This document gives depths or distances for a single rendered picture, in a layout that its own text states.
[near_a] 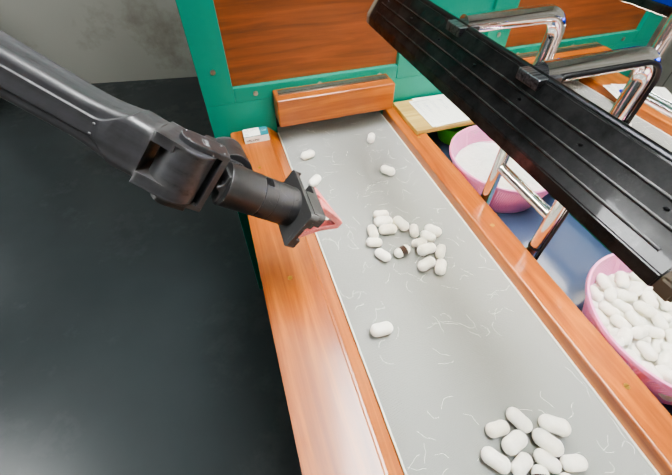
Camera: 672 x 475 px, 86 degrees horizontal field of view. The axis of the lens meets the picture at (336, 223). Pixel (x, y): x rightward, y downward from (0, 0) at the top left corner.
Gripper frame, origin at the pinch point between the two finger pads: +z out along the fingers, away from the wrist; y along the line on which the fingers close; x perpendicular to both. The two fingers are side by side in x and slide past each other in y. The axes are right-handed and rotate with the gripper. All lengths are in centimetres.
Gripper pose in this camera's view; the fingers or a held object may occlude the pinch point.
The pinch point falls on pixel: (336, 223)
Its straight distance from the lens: 57.1
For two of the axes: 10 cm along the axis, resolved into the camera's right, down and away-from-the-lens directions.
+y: -3.1, -7.1, 6.4
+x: -6.1, 6.6, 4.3
